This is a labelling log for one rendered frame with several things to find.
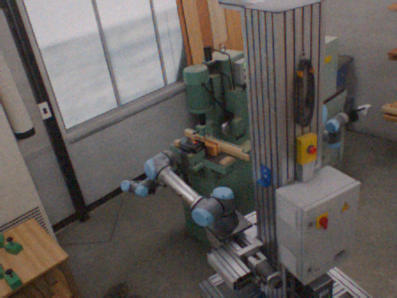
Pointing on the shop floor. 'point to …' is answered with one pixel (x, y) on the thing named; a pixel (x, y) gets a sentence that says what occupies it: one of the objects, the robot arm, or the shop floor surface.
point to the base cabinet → (242, 192)
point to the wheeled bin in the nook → (342, 68)
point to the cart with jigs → (34, 264)
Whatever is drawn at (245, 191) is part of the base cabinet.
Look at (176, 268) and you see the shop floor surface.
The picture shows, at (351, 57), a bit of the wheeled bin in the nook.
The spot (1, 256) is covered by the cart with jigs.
